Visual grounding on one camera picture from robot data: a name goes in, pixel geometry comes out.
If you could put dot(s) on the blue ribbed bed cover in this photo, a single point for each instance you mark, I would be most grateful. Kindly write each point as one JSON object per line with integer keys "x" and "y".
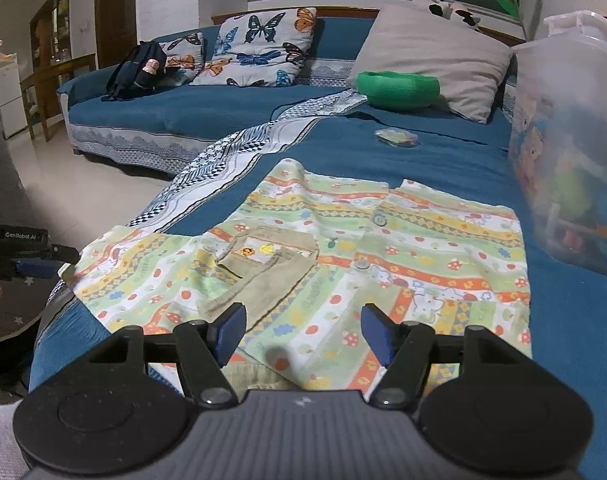
{"x": 458, "y": 170}

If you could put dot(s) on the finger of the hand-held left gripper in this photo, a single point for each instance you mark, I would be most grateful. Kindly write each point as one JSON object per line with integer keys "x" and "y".
{"x": 65, "y": 254}
{"x": 33, "y": 267}

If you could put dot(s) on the pile of colourful toys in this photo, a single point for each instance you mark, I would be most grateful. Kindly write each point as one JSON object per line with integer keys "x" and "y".
{"x": 573, "y": 185}

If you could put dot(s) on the small clear packet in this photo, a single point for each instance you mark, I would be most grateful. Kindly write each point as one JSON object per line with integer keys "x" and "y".
{"x": 396, "y": 137}

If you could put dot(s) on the translucent box lid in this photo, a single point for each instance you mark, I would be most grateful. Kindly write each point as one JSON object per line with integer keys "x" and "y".
{"x": 578, "y": 25}

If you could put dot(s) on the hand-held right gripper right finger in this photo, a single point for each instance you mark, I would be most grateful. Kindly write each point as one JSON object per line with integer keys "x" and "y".
{"x": 378, "y": 335}

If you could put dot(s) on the dark wooden door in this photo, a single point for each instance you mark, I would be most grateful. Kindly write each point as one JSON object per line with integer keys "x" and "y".
{"x": 114, "y": 10}

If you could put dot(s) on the clear plastic storage box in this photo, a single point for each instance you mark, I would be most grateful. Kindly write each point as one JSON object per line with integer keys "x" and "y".
{"x": 568, "y": 125}

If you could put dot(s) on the green plastic bowl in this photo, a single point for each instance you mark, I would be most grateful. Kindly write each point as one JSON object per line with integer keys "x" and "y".
{"x": 398, "y": 90}

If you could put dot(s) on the dark backpack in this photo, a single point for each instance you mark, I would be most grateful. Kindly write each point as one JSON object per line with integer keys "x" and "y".
{"x": 131, "y": 72}

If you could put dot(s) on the grey pillow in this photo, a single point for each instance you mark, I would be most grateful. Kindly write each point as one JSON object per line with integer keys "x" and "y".
{"x": 433, "y": 60}

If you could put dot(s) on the wooden sofa backrest frame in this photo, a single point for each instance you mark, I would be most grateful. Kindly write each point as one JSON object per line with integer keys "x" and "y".
{"x": 343, "y": 11}

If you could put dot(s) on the large butterfly print pillow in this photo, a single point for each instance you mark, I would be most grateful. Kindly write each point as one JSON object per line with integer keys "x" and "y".
{"x": 256, "y": 50}

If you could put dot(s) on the white cabinet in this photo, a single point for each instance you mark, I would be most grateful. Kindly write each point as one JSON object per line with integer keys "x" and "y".
{"x": 5, "y": 95}

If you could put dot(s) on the pink backpack charm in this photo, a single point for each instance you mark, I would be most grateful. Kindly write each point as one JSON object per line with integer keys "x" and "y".
{"x": 152, "y": 66}

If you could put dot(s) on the wooden chair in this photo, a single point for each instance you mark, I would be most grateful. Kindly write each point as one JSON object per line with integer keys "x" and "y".
{"x": 53, "y": 90}

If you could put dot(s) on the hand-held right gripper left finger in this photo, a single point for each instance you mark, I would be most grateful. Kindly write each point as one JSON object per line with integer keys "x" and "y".
{"x": 231, "y": 332}

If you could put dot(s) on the panda plush toy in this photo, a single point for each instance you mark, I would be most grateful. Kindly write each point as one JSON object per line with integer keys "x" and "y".
{"x": 448, "y": 10}

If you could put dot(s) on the small butterfly print pillow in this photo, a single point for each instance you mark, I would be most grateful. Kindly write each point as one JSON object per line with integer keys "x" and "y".
{"x": 183, "y": 57}

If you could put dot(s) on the patterned children's shirt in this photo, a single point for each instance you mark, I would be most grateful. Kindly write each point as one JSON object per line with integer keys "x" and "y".
{"x": 333, "y": 240}

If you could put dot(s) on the blue sofa cover grey border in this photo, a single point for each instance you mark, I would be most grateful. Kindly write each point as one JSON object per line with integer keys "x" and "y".
{"x": 183, "y": 110}

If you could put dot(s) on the wooden shelf cabinet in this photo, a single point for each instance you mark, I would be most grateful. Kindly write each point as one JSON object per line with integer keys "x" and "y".
{"x": 50, "y": 30}

